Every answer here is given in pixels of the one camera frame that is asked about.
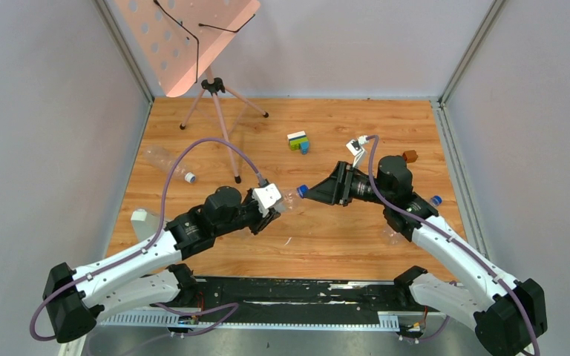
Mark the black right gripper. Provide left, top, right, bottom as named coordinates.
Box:
left=303, top=161, right=391, bottom=207

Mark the clear bottle white cap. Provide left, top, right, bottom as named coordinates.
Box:
left=143, top=145, right=197, bottom=184

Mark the clear Pepsi bottle blue label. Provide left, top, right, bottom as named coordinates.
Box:
left=235, top=188, right=303, bottom=238

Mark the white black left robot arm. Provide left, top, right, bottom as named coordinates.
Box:
left=42, top=183, right=285, bottom=343

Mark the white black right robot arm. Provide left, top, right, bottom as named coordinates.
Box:
left=302, top=156, right=547, bottom=355

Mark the clear bottle blue cap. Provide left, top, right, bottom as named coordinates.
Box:
left=383, top=193, right=443, bottom=242

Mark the coloured toy brick stack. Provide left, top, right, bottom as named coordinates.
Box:
left=287, top=131, right=310, bottom=155

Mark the brown small block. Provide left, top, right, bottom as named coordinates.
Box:
left=402, top=150, right=419, bottom=163

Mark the white carton with cap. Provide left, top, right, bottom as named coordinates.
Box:
left=131, top=208, right=160, bottom=242

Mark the pink music stand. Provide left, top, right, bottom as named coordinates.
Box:
left=113, top=0, right=270, bottom=185

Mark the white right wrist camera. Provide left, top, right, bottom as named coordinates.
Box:
left=345, top=135, right=369, bottom=168

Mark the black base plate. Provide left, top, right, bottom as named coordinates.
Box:
left=166, top=276, right=429, bottom=325

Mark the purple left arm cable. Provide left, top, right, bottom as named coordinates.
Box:
left=29, top=137, right=271, bottom=342

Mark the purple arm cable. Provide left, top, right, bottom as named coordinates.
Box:
left=29, top=137, right=271, bottom=342
left=366, top=135, right=542, bottom=356

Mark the white slotted cable duct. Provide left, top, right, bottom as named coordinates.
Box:
left=98, top=309, right=400, bottom=332

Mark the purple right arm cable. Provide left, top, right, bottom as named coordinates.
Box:
left=366, top=135, right=542, bottom=356

